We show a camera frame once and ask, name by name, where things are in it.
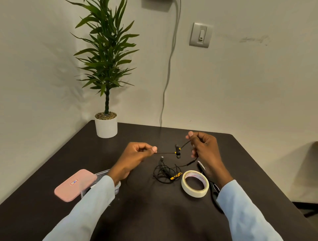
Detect white plant pot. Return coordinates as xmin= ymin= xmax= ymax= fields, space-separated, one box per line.
xmin=94 ymin=111 xmax=118 ymax=139

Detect person's right hand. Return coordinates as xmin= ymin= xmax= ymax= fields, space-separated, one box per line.
xmin=185 ymin=131 xmax=234 ymax=191

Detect person's left forearm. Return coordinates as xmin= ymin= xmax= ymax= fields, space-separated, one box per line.
xmin=42 ymin=175 xmax=116 ymax=241

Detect person's right forearm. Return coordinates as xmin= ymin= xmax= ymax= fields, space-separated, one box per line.
xmin=216 ymin=179 xmax=284 ymax=241

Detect clear plastic container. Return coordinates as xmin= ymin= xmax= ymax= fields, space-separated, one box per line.
xmin=80 ymin=169 xmax=122 ymax=199

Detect black scissors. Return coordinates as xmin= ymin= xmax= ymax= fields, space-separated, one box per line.
xmin=197 ymin=161 xmax=225 ymax=214

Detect cream masking tape roll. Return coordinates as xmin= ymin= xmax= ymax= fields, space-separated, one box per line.
xmin=181 ymin=170 xmax=210 ymax=198

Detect person's left hand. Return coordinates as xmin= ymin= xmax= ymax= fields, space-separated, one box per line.
xmin=107 ymin=142 xmax=158 ymax=186

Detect grey wall light switch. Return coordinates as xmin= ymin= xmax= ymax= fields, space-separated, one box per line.
xmin=189 ymin=22 xmax=214 ymax=48

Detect pink container lid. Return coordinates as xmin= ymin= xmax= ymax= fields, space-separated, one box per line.
xmin=54 ymin=169 xmax=98 ymax=203

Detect black yellow wired earphones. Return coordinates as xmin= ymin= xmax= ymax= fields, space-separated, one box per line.
xmin=152 ymin=140 xmax=199 ymax=185

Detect grey wall cable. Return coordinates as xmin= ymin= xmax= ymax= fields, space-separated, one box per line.
xmin=159 ymin=0 xmax=182 ymax=128

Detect green artificial plant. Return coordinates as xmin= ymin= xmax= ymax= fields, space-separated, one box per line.
xmin=65 ymin=0 xmax=140 ymax=117

